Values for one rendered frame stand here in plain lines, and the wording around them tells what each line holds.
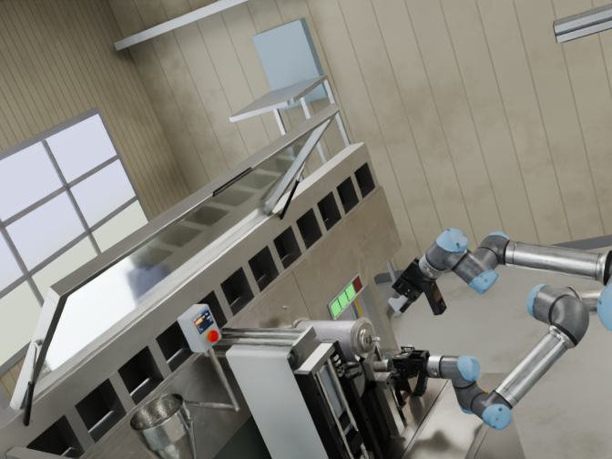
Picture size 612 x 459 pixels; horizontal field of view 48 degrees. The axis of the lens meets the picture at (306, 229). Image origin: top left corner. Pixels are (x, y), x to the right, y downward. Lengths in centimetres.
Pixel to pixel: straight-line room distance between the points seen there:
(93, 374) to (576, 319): 140
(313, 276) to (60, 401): 110
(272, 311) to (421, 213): 300
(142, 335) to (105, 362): 14
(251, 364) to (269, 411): 17
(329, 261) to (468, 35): 254
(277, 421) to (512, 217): 336
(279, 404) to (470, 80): 326
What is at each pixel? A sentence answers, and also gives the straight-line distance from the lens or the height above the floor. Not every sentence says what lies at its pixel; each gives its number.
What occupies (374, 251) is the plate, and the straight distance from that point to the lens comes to 293.
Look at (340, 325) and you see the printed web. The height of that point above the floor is 131.
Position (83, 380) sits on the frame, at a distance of 191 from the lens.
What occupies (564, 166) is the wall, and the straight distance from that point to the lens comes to 502.
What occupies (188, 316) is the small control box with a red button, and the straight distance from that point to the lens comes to 171.
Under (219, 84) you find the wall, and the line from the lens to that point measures 543.
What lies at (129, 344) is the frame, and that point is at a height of 161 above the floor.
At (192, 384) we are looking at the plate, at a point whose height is 138.
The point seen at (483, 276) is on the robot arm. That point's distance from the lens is 191.
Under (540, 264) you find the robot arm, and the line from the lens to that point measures 197.
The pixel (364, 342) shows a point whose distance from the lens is 222.
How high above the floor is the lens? 233
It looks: 18 degrees down
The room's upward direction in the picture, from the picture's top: 21 degrees counter-clockwise
